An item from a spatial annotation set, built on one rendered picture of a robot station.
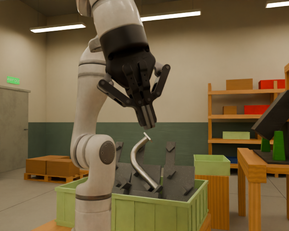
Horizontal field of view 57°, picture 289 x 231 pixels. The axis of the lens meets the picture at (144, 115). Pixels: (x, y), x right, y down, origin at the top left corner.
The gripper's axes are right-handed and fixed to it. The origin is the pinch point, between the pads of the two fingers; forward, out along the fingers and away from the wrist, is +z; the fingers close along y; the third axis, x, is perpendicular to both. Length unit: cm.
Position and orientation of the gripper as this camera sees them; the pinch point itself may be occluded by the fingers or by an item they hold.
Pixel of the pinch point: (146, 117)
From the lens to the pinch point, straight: 43.4
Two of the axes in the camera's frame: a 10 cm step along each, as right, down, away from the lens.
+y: 9.1, -2.7, 3.1
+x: -3.0, 1.0, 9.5
